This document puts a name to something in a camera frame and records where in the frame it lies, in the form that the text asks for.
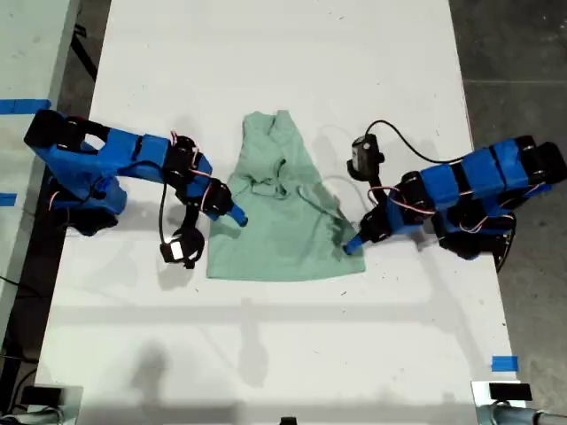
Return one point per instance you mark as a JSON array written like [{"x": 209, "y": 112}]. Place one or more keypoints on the pale green T-shirt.
[{"x": 274, "y": 248}]

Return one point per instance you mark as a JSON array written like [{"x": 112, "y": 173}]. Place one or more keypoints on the black metal strut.
[{"x": 84, "y": 53}]

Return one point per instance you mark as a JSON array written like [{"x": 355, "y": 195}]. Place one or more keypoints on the blue tape strip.
[
  {"x": 24, "y": 107},
  {"x": 8, "y": 200},
  {"x": 505, "y": 364}
]

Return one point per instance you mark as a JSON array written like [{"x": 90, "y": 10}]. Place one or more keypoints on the grey metal tube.
[
  {"x": 514, "y": 418},
  {"x": 40, "y": 417}
]

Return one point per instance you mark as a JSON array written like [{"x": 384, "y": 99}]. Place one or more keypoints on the black camera box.
[
  {"x": 365, "y": 155},
  {"x": 179, "y": 250}
]

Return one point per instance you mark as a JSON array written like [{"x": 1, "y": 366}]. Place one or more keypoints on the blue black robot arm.
[
  {"x": 483, "y": 170},
  {"x": 119, "y": 150}
]

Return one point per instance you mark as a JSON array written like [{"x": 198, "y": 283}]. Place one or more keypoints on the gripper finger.
[
  {"x": 234, "y": 218},
  {"x": 358, "y": 249},
  {"x": 239, "y": 213},
  {"x": 355, "y": 244}
]

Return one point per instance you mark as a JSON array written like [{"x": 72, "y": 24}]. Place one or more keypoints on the small black box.
[
  {"x": 289, "y": 421},
  {"x": 42, "y": 395},
  {"x": 509, "y": 391}
]

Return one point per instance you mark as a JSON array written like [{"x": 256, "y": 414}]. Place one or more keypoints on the white side table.
[{"x": 26, "y": 53}]

